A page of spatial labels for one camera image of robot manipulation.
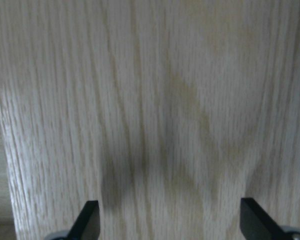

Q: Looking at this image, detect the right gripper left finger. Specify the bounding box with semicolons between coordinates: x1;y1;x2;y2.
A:
44;200;101;240

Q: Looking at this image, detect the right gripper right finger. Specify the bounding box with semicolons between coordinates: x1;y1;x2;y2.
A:
240;197;300;240

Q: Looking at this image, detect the wooden drawer cabinet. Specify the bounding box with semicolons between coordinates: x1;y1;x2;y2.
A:
0;0;300;240

